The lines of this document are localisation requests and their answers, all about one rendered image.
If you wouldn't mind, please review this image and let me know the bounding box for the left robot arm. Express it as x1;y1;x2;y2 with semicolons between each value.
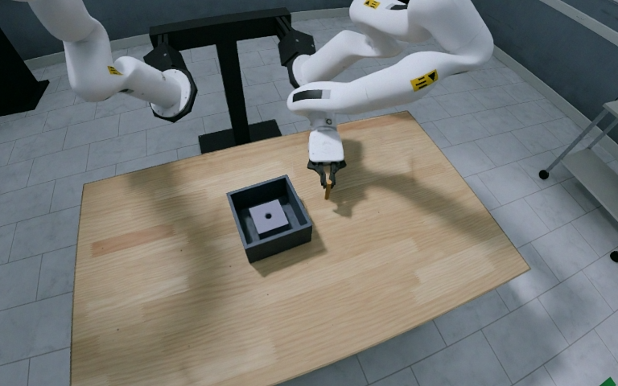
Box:
287;0;494;132

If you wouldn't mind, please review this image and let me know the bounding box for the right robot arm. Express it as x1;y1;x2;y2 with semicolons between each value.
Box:
14;0;191;117

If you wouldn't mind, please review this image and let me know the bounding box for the tan wooden peg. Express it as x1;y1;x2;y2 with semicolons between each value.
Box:
324;180;332;200

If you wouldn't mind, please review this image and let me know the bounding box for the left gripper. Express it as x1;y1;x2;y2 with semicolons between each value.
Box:
307;128;346;189

